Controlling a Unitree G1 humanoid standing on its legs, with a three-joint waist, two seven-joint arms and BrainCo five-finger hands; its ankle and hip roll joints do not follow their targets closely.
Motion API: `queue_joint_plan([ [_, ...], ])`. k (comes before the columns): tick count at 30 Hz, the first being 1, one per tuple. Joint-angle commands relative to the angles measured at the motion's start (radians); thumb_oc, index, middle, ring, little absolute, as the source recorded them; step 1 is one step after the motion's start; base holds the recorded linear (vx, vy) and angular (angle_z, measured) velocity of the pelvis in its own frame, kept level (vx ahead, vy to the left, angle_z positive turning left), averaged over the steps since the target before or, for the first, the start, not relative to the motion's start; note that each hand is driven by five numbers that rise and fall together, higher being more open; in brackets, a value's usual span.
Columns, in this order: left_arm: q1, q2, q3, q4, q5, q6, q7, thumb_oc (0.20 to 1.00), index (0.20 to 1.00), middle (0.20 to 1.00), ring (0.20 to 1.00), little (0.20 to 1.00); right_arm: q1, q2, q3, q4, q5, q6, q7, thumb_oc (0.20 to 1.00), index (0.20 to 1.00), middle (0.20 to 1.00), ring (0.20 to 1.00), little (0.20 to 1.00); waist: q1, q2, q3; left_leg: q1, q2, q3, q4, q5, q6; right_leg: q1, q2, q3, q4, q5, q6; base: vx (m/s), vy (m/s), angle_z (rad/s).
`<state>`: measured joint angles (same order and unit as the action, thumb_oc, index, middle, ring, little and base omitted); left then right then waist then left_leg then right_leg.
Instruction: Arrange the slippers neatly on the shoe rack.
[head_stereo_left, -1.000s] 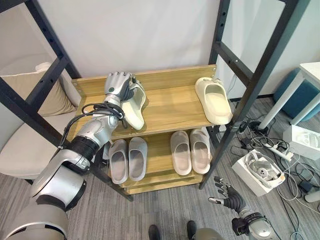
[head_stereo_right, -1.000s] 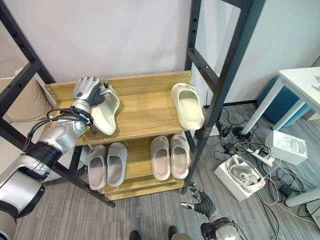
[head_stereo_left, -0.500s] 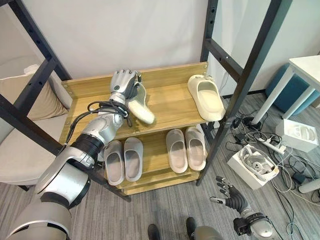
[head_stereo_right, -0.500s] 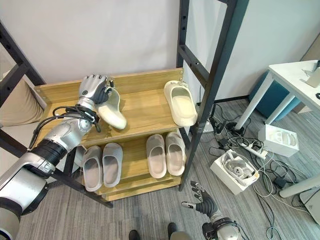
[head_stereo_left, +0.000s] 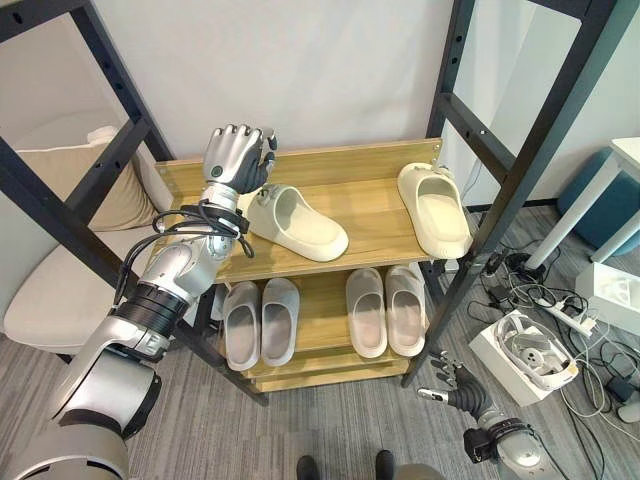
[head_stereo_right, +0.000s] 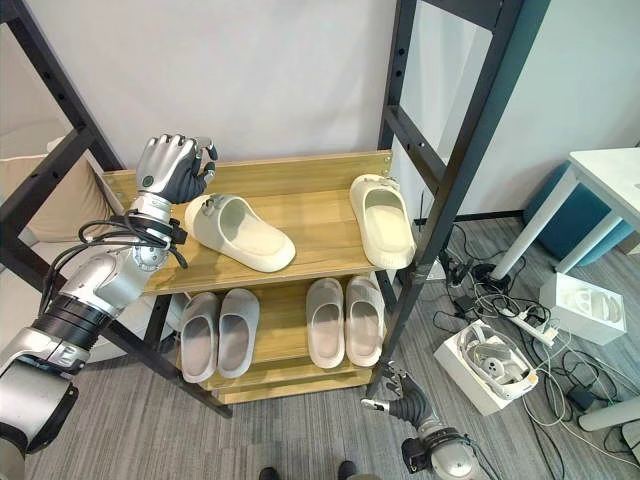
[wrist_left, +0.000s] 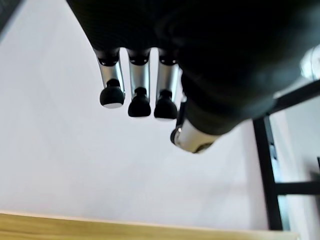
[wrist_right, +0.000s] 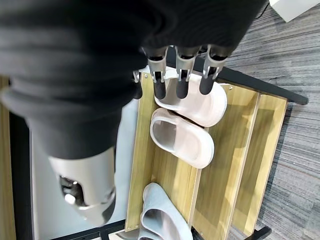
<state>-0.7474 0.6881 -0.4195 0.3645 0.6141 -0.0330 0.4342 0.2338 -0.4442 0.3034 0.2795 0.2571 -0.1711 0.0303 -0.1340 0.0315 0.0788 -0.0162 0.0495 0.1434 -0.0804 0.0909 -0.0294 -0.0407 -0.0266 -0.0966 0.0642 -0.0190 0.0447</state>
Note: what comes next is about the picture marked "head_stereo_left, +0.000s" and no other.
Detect wide wooden rack shelf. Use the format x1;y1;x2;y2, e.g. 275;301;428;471
152;137;475;282

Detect beige cushion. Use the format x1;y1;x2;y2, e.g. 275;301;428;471
16;143;157;232

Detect robot right foot dark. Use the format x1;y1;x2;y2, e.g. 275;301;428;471
374;449;397;480

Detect black wrist cable bundle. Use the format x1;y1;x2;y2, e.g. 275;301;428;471
117;198;257;301

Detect white cardboard box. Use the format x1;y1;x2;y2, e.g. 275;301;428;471
468;309;582;407

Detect white VR headset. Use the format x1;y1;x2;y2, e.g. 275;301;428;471
494;312;577;392

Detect cream upholstered seat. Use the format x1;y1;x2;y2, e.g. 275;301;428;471
3;227;159;357

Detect blue round pouf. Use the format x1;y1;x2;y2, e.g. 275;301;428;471
556;147;640;257

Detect white storage box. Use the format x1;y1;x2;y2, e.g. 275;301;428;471
574;261;640;329

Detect black power adapter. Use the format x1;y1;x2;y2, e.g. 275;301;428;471
486;283;512;307

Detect white table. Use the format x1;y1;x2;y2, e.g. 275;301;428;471
528;136;640;267

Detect white power strip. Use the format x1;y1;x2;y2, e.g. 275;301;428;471
543;299;597;337

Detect pale pink slipper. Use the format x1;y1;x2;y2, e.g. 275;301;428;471
384;265;428;358
345;268;390;360

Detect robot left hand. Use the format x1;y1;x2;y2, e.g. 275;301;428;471
203;122;280;195

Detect white floor cable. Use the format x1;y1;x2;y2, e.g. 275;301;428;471
558;344;624;417

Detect narrow wooden rack shelf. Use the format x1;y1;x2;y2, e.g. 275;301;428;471
213;264;432;397

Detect black metal rack frame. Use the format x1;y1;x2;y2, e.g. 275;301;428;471
0;0;640;407

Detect grey slipper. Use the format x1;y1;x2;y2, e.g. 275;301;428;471
260;277;302;368
222;280;262;372

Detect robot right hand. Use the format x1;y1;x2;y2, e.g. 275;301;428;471
417;349;496;419

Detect black floor cables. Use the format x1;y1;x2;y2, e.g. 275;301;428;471
478;248;609;351

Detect cream slipper with strap charm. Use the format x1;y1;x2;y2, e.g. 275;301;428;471
397;162;475;259
246;183;350;263

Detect white pillow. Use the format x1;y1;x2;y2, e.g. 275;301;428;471
86;124;122;147

